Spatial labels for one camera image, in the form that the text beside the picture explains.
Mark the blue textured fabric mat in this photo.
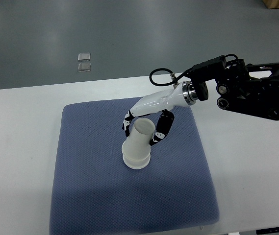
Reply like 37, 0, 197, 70
50, 98, 219, 235

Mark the upper metal floor plate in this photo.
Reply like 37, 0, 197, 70
77, 52, 91, 61

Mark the black object at table edge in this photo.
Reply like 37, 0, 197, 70
256, 227, 279, 235

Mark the black looped cable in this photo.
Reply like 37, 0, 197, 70
149, 68, 191, 87

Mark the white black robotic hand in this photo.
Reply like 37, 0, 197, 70
122, 81, 196, 146

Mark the white paper cup on mat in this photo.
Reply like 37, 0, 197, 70
123, 155, 151, 170

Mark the white paper cup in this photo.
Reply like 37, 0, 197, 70
122, 118, 155, 161
123, 155, 151, 170

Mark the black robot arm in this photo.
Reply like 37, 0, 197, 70
186, 55, 279, 120

